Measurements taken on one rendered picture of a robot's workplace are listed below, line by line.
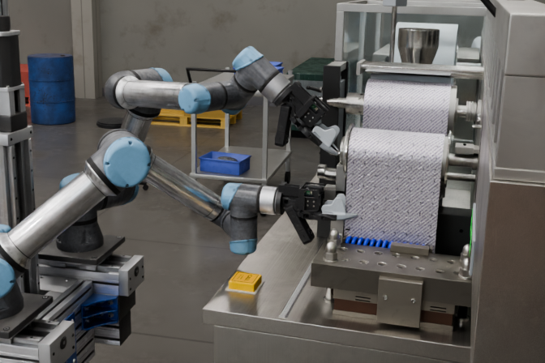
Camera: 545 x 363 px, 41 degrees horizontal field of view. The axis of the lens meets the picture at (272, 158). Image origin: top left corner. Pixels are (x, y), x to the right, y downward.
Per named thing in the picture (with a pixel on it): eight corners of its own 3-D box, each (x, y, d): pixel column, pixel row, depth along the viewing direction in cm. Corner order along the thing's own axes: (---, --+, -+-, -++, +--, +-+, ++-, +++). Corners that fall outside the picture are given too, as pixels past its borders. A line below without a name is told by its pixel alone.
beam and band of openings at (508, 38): (482, 31, 383) (486, -14, 378) (498, 32, 381) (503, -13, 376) (492, 179, 95) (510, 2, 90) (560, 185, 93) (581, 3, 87)
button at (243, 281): (236, 279, 195) (237, 271, 194) (261, 282, 193) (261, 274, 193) (228, 289, 188) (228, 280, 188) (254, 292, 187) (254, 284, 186)
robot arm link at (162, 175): (83, 148, 196) (223, 234, 217) (88, 158, 186) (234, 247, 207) (108, 113, 196) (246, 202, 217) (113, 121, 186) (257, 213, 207)
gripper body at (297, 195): (320, 191, 186) (275, 186, 189) (319, 223, 188) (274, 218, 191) (326, 183, 193) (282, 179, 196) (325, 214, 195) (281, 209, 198)
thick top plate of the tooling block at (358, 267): (323, 262, 190) (324, 240, 188) (482, 281, 180) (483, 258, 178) (310, 285, 175) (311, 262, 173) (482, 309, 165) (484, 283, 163)
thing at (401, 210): (344, 241, 191) (347, 172, 187) (435, 251, 185) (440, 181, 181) (343, 241, 191) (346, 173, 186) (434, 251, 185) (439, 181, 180)
